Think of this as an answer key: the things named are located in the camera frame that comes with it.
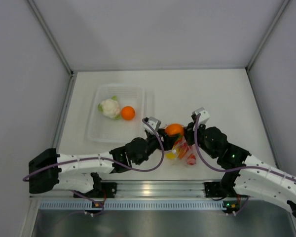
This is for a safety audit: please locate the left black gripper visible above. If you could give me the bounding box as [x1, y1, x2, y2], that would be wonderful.
[135, 128, 178, 165]

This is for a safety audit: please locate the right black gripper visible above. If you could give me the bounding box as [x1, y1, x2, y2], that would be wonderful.
[180, 120, 218, 159]

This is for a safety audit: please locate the fake orange bell pepper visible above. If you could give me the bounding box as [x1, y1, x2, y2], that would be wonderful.
[165, 123, 184, 136]

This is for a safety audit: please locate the fake yellow lemon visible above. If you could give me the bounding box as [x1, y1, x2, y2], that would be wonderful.
[165, 150, 178, 160]

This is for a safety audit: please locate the clear zip top bag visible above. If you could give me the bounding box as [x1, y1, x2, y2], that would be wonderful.
[166, 137, 195, 166]

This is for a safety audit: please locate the fake orange fruit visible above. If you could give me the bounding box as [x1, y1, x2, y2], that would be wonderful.
[121, 106, 136, 120]

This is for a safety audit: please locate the fake white cauliflower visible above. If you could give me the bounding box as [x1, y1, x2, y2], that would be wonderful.
[98, 96, 121, 119]

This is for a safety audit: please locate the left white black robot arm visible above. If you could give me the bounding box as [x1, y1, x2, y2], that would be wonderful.
[23, 129, 182, 197]

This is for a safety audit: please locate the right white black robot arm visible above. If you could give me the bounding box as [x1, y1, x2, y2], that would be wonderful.
[184, 123, 296, 218]

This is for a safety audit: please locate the white plastic basket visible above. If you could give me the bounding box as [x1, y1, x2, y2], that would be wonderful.
[87, 84, 145, 143]

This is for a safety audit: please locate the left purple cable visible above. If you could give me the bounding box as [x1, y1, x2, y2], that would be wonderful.
[22, 118, 165, 182]

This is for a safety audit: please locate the purple cable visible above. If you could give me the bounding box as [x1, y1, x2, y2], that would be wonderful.
[194, 113, 296, 187]
[22, 118, 165, 182]

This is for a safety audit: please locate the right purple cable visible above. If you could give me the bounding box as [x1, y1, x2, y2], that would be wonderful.
[194, 113, 296, 187]

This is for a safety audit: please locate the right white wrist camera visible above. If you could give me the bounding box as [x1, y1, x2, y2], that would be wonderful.
[191, 107, 210, 126]

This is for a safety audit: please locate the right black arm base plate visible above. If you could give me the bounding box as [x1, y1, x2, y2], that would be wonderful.
[204, 182, 227, 200]

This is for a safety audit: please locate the aluminium mounting rail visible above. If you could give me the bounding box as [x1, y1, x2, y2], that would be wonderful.
[29, 179, 237, 199]

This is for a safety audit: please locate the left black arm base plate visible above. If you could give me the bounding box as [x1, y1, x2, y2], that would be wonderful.
[78, 182, 117, 198]

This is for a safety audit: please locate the white slotted cable duct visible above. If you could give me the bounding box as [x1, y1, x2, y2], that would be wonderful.
[39, 200, 238, 211]

